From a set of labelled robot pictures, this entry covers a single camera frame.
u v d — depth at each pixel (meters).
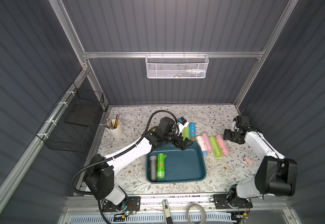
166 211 0.68
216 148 0.91
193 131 1.01
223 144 0.92
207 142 0.94
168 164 0.87
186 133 0.99
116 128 0.93
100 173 0.42
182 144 0.68
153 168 0.83
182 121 0.68
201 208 0.69
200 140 0.96
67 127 0.72
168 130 0.61
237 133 0.65
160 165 0.83
